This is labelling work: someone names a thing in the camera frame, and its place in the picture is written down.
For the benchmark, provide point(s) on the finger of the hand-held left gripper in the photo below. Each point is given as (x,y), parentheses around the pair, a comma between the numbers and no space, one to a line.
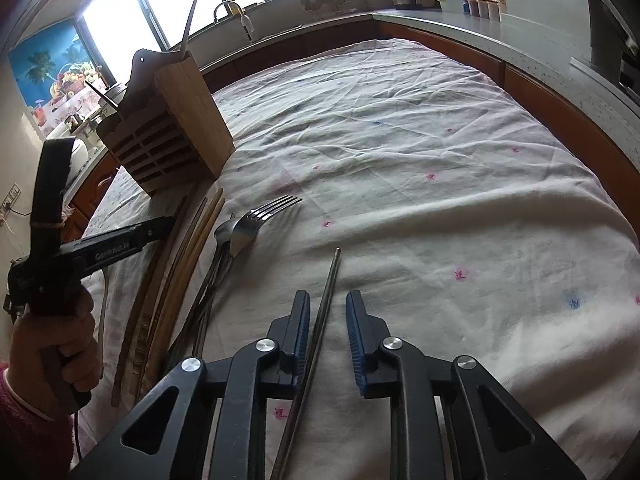
(152,232)

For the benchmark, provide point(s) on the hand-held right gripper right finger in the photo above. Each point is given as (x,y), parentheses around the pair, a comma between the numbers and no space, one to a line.
(354,340)

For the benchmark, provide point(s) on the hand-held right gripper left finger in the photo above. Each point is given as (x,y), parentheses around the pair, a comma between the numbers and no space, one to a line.
(303,332)

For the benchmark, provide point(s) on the steel chopstick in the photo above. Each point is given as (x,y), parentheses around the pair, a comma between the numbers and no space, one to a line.
(327,310)
(323,310)
(186,35)
(196,2)

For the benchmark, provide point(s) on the steel spoon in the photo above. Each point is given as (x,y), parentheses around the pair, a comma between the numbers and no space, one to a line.
(221,234)
(231,218)

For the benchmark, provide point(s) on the wooden utensil holder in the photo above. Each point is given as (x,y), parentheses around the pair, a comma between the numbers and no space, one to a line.
(195,110)

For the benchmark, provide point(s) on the person's left forearm pink sleeve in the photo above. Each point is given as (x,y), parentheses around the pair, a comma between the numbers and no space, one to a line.
(25,440)

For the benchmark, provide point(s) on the person's left hand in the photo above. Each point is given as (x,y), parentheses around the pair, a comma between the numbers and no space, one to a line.
(27,355)

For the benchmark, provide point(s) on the steel fork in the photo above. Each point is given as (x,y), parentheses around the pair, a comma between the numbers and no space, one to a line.
(245,232)

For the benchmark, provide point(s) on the white pink rice cooker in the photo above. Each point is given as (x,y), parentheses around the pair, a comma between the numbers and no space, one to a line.
(77,157)

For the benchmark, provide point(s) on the dark thin stick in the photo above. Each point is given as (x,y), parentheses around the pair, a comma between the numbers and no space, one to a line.
(102,94)

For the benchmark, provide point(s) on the white floral tablecloth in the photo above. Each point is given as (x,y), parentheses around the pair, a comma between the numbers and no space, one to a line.
(400,160)

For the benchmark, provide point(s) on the steel sink faucet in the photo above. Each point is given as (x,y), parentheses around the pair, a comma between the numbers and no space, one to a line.
(247,30)

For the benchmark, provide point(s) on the steel kitchen sink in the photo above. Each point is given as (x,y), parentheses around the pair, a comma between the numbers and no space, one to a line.
(280,34)

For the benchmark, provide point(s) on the white spice jar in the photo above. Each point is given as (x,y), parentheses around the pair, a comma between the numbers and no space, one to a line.
(470,5)
(494,10)
(481,7)

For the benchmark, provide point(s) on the wall switch plate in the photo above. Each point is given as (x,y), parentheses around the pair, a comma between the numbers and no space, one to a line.
(11,195)

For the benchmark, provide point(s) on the palm and fruit wall poster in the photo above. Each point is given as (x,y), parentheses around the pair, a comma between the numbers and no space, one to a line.
(45,67)

